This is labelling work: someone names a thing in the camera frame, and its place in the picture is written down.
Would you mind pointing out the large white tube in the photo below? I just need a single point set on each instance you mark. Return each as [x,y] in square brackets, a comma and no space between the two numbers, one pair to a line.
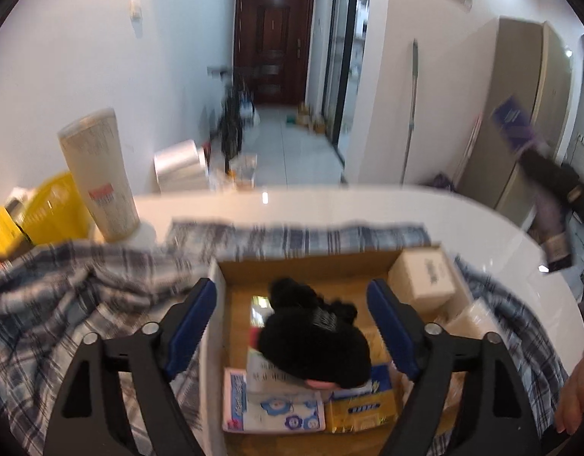
[102,175]

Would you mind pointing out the white square box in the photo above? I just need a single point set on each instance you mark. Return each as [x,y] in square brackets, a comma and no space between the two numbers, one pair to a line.
[415,280]

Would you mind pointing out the plastic pastry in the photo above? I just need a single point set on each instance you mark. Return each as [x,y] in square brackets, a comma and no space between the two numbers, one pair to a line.
[472,320]

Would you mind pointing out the black blurred object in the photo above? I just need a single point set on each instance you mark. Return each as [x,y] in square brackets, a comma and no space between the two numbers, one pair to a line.
[551,175]

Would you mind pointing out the clear plastic packet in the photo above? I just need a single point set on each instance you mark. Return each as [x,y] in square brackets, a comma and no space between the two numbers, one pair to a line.
[243,171]

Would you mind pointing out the blue white tissue pack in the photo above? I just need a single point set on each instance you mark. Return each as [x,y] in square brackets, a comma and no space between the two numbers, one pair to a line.
[273,413]

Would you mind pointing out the person's right hand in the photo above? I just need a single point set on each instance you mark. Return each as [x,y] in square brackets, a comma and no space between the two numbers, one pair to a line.
[577,389]

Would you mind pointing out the shiny gold packet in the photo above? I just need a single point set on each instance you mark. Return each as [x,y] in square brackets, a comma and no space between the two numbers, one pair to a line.
[259,311]

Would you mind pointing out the brown entrance door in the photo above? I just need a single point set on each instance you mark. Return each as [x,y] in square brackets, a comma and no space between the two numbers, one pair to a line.
[273,47]

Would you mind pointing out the purple bag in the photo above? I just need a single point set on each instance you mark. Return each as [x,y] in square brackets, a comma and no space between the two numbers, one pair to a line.
[445,182]

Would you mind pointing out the white plastic bag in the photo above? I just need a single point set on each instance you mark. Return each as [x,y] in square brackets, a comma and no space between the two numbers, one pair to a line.
[268,375]
[249,111]

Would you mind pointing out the yellow blue-label box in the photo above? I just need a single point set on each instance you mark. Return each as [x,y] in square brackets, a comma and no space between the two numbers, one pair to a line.
[358,408]

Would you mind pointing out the yellow carton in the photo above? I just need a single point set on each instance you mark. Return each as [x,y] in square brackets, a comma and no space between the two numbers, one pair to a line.
[4,235]

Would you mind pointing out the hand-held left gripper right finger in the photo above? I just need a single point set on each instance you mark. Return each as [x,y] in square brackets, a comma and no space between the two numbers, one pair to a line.
[392,330]

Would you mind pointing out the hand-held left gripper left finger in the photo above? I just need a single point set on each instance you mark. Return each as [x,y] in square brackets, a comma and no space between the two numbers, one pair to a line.
[190,330]

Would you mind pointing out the black sliding door frame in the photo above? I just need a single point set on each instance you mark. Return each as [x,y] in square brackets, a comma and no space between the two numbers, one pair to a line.
[351,57]

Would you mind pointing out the yellow plastic basket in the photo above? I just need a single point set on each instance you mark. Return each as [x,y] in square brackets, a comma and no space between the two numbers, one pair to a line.
[59,209]

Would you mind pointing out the blue plaid cloth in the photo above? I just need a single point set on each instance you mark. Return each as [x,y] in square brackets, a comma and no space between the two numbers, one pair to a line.
[59,294]

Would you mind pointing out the white wall switch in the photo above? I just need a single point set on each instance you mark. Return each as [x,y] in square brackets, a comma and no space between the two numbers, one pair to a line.
[135,9]

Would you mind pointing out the small cardboard box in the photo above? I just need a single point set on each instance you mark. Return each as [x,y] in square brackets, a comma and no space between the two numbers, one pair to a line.
[304,113]
[320,127]

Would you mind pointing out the black plush toy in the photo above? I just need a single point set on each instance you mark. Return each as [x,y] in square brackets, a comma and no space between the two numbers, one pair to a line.
[311,342]

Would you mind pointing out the black bicycle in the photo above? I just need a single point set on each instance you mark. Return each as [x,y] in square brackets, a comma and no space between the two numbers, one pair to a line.
[232,114]

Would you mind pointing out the purple box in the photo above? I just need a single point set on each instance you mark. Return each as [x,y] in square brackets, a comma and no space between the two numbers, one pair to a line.
[515,121]

